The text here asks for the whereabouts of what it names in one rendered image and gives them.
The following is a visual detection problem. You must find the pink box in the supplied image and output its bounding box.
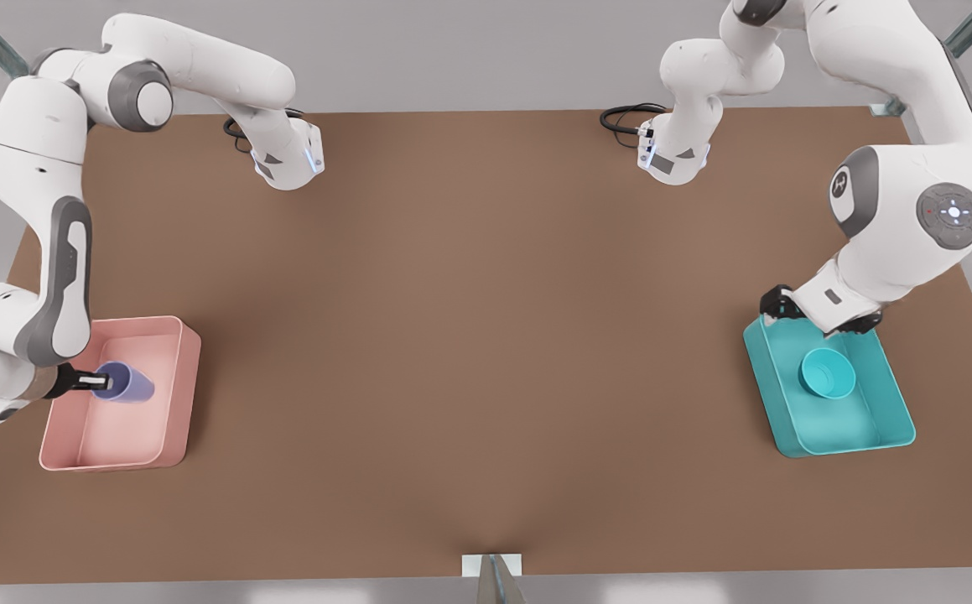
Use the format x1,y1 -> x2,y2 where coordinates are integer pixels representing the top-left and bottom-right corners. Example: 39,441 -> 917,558
39,315 -> 202,472

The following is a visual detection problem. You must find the black cable loop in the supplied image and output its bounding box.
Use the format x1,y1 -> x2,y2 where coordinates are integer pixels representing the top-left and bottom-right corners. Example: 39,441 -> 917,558
223,108 -> 306,154
600,103 -> 669,148

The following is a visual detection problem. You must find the teal box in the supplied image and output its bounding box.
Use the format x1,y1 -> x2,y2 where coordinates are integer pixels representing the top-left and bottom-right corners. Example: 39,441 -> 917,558
742,313 -> 917,459

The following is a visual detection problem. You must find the purple cup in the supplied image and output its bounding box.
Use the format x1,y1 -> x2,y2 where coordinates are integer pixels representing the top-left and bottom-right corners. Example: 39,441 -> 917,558
92,362 -> 155,404

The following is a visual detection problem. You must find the teal bowl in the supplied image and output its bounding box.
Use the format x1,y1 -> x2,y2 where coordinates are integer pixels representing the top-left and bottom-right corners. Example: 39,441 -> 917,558
799,348 -> 856,400

